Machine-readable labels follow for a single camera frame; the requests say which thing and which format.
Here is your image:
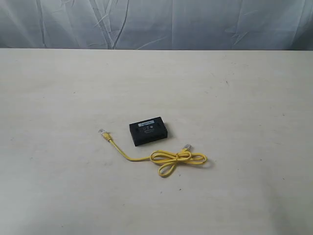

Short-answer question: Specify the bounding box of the black rectangular network box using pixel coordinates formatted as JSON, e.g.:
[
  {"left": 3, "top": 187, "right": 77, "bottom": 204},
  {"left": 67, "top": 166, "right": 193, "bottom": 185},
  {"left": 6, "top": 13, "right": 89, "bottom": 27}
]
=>
[{"left": 129, "top": 117, "right": 168, "bottom": 146}]

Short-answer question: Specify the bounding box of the yellow ethernet cable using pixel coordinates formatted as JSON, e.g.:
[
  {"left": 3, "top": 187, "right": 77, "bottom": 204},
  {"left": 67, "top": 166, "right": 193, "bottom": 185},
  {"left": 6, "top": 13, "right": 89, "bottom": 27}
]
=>
[{"left": 98, "top": 127, "right": 209, "bottom": 178}]

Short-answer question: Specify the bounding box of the grey wrinkled backdrop curtain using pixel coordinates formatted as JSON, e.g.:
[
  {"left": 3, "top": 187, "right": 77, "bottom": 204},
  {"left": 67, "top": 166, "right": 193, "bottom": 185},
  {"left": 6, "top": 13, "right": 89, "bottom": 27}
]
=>
[{"left": 0, "top": 0, "right": 313, "bottom": 50}]

